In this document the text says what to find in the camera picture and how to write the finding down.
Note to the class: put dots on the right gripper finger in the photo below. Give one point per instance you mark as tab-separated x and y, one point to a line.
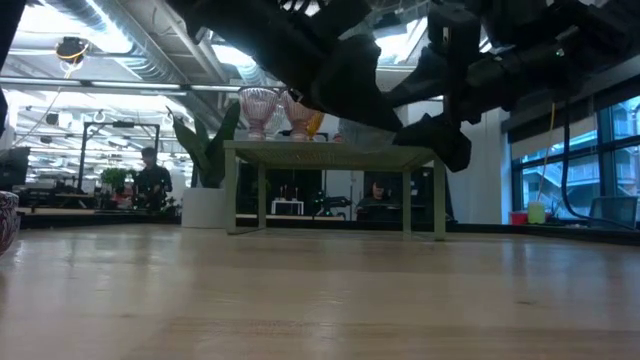
440	142
430	90

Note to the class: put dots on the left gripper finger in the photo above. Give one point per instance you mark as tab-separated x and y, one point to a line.
355	85

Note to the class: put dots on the amber ribbed glass candle holder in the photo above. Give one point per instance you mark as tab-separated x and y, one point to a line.
315	125

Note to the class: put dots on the pink ribbed glass candle holder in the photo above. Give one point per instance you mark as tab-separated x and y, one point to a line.
299	122
257	114

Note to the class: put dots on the purple patterned candle tin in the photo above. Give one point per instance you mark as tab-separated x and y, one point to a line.
7	225

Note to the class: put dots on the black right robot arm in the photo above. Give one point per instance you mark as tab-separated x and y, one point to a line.
550	50

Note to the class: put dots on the person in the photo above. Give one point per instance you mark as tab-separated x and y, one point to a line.
151	180
375	200

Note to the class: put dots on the green perforated metal shelf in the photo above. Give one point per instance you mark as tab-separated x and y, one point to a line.
280	155

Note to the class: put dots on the red container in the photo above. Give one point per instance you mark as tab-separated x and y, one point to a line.
520	218

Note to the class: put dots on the green plastic cup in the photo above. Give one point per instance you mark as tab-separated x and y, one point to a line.
536	212

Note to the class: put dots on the large glass window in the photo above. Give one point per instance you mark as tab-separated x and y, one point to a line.
615	165

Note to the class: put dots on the grey mesh office chair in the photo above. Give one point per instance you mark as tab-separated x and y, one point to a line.
615	212

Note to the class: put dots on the long suspended light strip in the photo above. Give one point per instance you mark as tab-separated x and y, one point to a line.
135	85

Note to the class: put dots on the green plant in white pot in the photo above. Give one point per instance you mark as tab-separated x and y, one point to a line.
202	207

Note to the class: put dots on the small bushy green plant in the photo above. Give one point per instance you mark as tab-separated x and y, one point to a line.
115	177

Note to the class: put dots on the black monitor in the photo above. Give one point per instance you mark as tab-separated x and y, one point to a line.
14	167

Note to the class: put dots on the white rectangular frame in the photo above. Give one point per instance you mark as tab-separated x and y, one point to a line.
287	202

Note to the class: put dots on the silver ribbed air duct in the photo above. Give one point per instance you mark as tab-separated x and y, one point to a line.
145	60

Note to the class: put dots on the black metal rack frame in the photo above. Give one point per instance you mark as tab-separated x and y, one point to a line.
122	124

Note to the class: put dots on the black aluminium table frame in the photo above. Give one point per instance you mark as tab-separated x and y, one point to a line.
75	220

